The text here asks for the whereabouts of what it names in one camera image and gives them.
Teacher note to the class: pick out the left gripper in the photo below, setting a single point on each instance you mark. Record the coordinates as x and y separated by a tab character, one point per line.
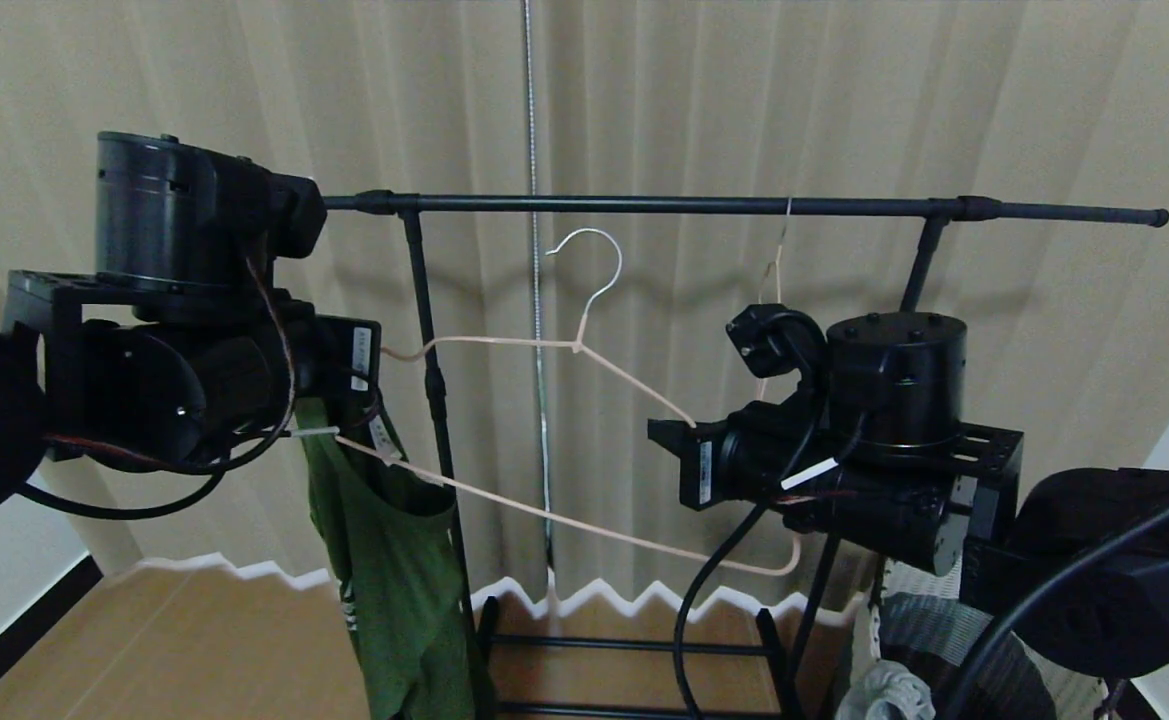
194	390

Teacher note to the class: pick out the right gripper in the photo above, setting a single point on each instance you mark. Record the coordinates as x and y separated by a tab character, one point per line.
844	490

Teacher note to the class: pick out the green printed shirt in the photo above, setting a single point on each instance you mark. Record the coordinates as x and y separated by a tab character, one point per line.
394	600

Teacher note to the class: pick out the pink clothes hanger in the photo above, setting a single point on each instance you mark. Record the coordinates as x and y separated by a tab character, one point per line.
777	263
577	345

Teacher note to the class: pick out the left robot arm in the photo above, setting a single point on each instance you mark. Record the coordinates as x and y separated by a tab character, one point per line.
164	210

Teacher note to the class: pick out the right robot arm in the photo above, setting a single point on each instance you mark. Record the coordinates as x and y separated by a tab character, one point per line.
894	380

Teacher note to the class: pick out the white laundry basket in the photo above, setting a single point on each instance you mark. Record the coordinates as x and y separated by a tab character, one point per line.
944	640

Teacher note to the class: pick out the black clothes rack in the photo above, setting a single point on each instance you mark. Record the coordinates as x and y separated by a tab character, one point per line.
644	205

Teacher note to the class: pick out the pale grey garment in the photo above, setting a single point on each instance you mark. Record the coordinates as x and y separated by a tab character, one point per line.
884	695

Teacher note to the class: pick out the beige curtain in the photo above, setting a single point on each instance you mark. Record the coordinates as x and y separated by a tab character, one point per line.
744	100

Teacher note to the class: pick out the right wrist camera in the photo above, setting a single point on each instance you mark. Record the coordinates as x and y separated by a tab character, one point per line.
759	340

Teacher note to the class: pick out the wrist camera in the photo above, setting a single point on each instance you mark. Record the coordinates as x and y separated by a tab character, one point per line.
759	340
289	215

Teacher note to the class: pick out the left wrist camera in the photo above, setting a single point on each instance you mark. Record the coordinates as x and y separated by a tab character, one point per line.
289	215

